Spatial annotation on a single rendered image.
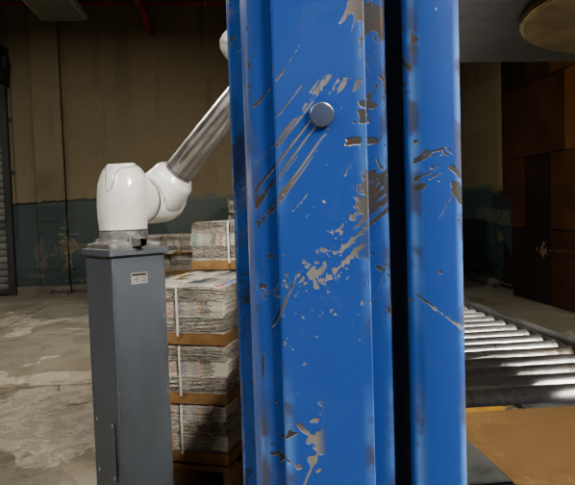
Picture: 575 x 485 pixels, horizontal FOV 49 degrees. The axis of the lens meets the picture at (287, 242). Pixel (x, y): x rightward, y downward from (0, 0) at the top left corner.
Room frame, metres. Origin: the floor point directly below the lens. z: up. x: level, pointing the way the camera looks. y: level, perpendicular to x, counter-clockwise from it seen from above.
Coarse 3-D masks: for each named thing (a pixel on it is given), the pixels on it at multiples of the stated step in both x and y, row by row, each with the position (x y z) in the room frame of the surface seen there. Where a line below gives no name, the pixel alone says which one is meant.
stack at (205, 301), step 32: (192, 288) 2.38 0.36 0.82; (224, 288) 2.37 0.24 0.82; (192, 320) 2.38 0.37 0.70; (224, 320) 2.37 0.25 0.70; (192, 352) 2.39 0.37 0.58; (224, 352) 2.35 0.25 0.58; (192, 384) 2.39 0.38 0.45; (224, 384) 2.35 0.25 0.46; (192, 416) 2.40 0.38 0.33; (224, 416) 2.36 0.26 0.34; (192, 448) 2.40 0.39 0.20; (224, 448) 2.36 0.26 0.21; (192, 480) 2.39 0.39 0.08; (224, 480) 2.36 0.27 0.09
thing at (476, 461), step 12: (468, 408) 0.94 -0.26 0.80; (480, 408) 0.93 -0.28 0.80; (492, 408) 0.93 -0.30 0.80; (504, 408) 0.93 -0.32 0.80; (516, 408) 0.93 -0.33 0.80; (528, 408) 0.93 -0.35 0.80; (468, 444) 0.80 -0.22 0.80; (468, 456) 0.76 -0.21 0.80; (480, 456) 0.76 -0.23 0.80; (468, 468) 0.72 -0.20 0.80; (480, 468) 0.72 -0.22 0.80; (492, 468) 0.72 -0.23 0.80; (468, 480) 0.69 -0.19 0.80; (480, 480) 0.69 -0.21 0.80; (492, 480) 0.69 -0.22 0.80; (504, 480) 0.69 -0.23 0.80
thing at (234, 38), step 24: (240, 48) 0.83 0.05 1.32; (240, 72) 0.83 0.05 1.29; (240, 96) 0.83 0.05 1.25; (240, 120) 0.83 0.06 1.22; (240, 144) 0.83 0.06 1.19; (240, 168) 0.83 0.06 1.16; (240, 192) 0.83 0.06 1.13; (240, 216) 0.83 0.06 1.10; (240, 240) 0.83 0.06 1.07; (240, 264) 0.83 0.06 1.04; (240, 288) 0.83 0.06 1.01; (240, 312) 0.83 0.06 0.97; (240, 336) 0.83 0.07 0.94; (240, 360) 0.83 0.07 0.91; (240, 384) 0.83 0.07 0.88
